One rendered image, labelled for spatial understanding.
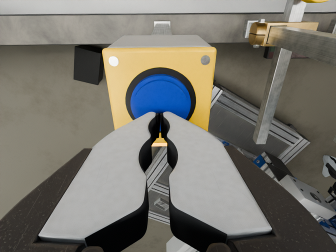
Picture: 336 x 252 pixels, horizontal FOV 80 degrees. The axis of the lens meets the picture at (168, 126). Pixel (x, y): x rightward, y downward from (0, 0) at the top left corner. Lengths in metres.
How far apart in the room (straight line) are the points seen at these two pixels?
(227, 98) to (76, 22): 0.90
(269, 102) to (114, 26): 0.49
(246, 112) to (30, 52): 1.41
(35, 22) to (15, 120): 1.24
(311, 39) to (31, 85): 1.57
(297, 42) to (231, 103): 0.88
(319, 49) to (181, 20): 0.38
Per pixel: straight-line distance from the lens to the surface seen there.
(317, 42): 0.41
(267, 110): 0.64
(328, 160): 0.84
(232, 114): 1.36
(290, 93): 1.71
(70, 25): 0.70
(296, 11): 0.59
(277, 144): 1.61
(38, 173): 2.16
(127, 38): 0.18
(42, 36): 0.74
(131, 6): 0.73
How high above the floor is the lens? 1.35
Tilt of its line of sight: 59 degrees down
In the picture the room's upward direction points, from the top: 178 degrees clockwise
